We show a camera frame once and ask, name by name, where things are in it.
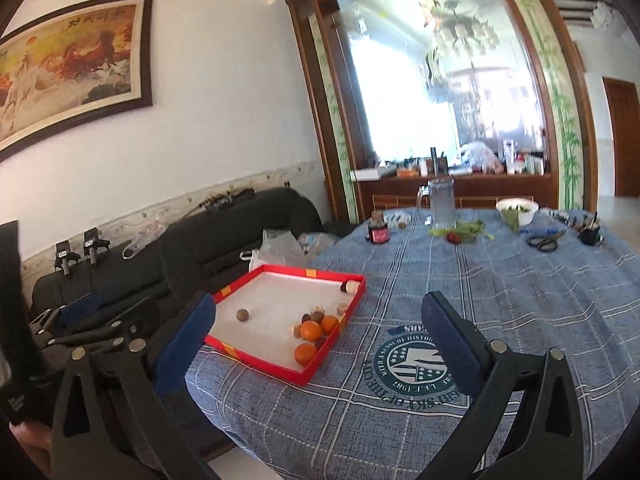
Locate chandelier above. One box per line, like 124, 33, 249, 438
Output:
419, 0, 499, 56

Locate framed horse painting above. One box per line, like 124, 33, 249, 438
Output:
1, 0, 154, 159

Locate black scissors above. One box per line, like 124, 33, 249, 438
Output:
526, 235, 559, 252

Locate black clamp device two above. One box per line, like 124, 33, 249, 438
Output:
82, 228, 111, 266

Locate white plastic bag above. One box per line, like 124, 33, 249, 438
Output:
239, 230, 307, 271

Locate green vegetable leaves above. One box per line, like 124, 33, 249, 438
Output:
430, 220, 495, 245

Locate beige round walnut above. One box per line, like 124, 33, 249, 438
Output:
236, 309, 250, 322

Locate black clamp device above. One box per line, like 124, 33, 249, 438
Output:
54, 240, 80, 278

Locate orange tangerine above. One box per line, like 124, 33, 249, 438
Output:
294, 344, 318, 367
299, 321, 324, 342
320, 315, 340, 335

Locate brown wooden door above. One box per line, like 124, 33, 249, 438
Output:
603, 78, 640, 198

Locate black leather sofa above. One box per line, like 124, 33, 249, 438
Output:
29, 186, 359, 461

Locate blue plaid tablecloth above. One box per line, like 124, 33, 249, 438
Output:
186, 209, 639, 479

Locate left hand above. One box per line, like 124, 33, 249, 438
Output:
10, 420, 52, 479

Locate red label jar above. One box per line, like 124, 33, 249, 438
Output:
367, 210, 390, 245

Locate white bowl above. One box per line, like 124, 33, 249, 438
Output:
496, 197, 539, 226

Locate beige walnut piece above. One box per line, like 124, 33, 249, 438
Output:
345, 280, 360, 295

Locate wooden counter cabinet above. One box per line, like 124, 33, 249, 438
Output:
351, 169, 561, 224

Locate red shallow tray box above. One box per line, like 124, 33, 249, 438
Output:
206, 264, 367, 386

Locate glass pitcher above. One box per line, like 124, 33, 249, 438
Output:
416, 178, 457, 228

